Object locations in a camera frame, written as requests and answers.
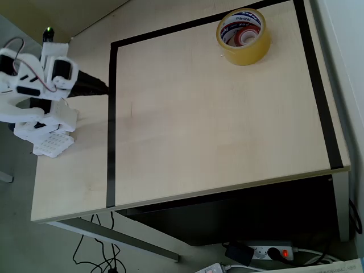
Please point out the grey power strip red switch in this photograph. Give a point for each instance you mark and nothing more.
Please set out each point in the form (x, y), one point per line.
(287, 247)

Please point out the red tape roll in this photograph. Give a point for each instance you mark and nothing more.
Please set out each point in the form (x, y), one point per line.
(246, 35)

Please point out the grey table leg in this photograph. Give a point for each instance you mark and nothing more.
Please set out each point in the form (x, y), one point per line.
(342, 204)

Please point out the black power adapter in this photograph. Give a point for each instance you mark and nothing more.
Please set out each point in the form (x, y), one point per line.
(238, 253)

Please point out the large yellow tape roll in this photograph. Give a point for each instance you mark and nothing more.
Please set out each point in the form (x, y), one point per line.
(250, 54)

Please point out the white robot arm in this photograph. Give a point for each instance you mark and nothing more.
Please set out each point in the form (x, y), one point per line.
(25, 113)

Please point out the white power strip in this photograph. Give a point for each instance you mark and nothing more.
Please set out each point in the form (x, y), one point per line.
(211, 268)

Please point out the white gripper with motor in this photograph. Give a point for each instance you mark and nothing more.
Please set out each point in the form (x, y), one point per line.
(20, 111)

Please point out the grey metal foot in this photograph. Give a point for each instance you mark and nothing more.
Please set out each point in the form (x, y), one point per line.
(5, 177)

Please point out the white camera mount green LED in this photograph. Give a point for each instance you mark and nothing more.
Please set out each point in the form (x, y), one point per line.
(54, 47)

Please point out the black round plug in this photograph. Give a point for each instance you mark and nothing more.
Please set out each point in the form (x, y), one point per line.
(273, 253)

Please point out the grey table foot bar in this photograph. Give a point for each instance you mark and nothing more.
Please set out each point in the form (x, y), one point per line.
(119, 236)

